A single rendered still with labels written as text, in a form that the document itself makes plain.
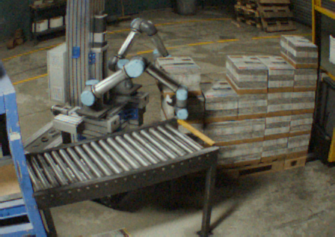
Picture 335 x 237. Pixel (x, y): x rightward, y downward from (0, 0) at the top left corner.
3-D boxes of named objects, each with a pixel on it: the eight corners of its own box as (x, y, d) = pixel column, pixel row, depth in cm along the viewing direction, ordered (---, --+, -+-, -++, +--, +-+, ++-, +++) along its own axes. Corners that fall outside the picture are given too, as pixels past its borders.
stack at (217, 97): (160, 167, 437) (160, 81, 403) (271, 152, 455) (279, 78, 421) (167, 188, 402) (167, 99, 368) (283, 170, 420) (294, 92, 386)
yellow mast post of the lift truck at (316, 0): (304, 131, 476) (310, -13, 405) (310, 131, 478) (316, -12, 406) (307, 135, 468) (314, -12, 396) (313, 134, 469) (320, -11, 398)
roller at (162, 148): (146, 131, 332) (142, 127, 329) (182, 160, 296) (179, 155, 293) (141, 136, 332) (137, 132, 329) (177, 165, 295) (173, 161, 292)
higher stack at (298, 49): (271, 152, 455) (279, 34, 402) (293, 149, 460) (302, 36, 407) (283, 170, 420) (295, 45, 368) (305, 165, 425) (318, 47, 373)
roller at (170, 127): (170, 128, 342) (170, 121, 340) (207, 155, 305) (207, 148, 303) (163, 129, 340) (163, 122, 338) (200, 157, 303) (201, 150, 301)
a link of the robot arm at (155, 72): (128, 60, 343) (182, 98, 353) (126, 64, 333) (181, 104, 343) (137, 48, 339) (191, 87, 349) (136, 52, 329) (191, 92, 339)
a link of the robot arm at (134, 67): (89, 102, 347) (149, 65, 333) (84, 110, 334) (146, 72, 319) (81, 90, 344) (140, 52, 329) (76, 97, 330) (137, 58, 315)
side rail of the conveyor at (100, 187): (213, 161, 312) (214, 145, 307) (217, 164, 307) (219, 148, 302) (34, 206, 249) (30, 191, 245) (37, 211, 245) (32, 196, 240)
